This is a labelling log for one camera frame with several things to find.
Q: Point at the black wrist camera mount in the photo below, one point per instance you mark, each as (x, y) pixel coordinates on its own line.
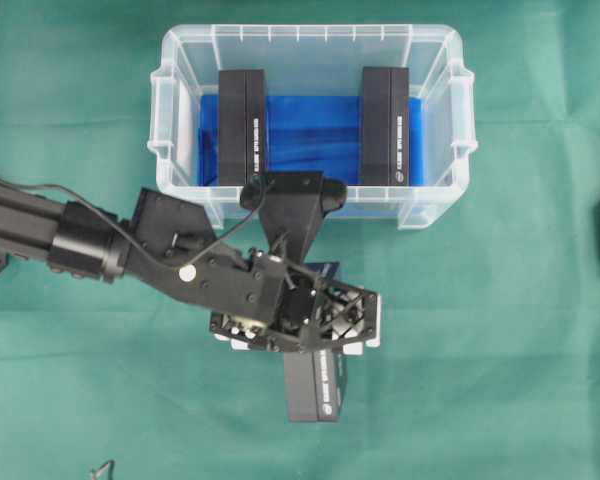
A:
(291, 207)

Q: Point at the green table cloth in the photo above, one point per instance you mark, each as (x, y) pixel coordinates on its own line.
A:
(489, 366)

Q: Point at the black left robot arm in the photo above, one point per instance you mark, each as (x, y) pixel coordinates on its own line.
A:
(79, 239)

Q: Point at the blue liner sheet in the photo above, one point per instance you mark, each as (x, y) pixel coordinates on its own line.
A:
(309, 133)

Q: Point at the clear plastic storage case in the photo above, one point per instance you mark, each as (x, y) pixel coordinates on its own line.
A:
(317, 60)

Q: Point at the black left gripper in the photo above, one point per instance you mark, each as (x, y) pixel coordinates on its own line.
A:
(269, 304)

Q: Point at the black realsense box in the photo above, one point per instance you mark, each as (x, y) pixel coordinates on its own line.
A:
(384, 136)
(315, 383)
(242, 126)

